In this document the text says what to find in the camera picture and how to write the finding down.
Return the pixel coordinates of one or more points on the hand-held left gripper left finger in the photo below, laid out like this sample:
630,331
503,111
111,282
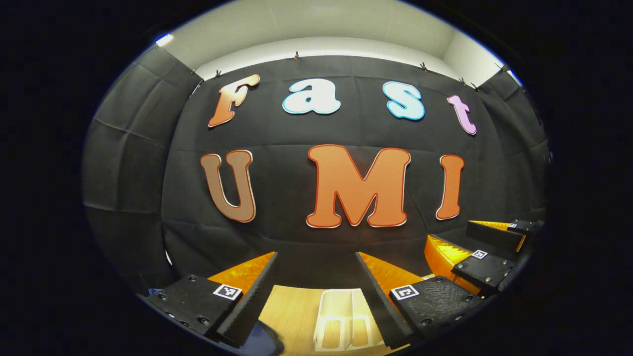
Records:
252,301

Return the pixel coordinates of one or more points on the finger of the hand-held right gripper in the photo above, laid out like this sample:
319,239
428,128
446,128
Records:
484,272
494,236

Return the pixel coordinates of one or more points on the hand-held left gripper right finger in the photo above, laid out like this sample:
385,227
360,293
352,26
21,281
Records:
381,301

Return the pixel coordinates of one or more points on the blue schoolbag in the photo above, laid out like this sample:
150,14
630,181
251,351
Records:
267,341

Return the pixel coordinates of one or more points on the white bookshelf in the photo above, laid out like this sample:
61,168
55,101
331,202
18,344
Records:
341,321

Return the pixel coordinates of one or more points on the row of black cloth clips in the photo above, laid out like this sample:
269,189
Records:
423,66

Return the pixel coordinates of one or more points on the ceiling light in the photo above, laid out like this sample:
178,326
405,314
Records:
164,39

